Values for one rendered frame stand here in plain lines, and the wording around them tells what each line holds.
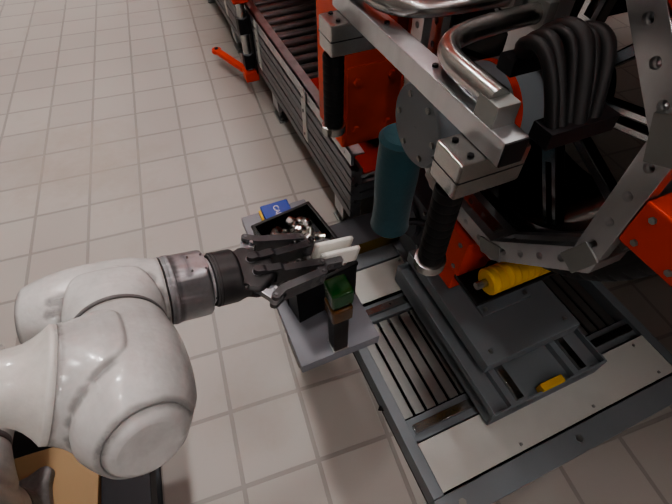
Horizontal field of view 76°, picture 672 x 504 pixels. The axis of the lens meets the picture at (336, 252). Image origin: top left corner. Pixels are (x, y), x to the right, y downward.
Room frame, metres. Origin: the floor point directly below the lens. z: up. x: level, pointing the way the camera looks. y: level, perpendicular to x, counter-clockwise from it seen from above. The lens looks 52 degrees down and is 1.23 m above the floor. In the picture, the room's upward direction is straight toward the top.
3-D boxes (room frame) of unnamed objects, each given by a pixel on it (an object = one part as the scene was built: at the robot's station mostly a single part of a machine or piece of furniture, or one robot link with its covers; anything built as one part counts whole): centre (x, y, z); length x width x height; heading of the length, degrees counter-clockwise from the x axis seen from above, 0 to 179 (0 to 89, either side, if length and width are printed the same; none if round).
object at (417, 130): (0.59, -0.21, 0.85); 0.21 x 0.14 x 0.14; 113
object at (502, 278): (0.54, -0.42, 0.51); 0.29 x 0.06 x 0.06; 113
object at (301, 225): (0.55, 0.07, 0.51); 0.20 x 0.14 x 0.13; 32
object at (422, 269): (0.36, -0.13, 0.83); 0.04 x 0.04 x 0.16
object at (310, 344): (0.57, 0.07, 0.44); 0.43 x 0.17 x 0.03; 23
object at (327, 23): (0.69, -0.02, 0.93); 0.09 x 0.05 x 0.05; 113
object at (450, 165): (0.38, -0.16, 0.93); 0.09 x 0.05 x 0.05; 113
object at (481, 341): (0.68, -0.44, 0.32); 0.40 x 0.30 x 0.28; 23
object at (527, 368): (0.64, -0.45, 0.13); 0.50 x 0.36 x 0.10; 23
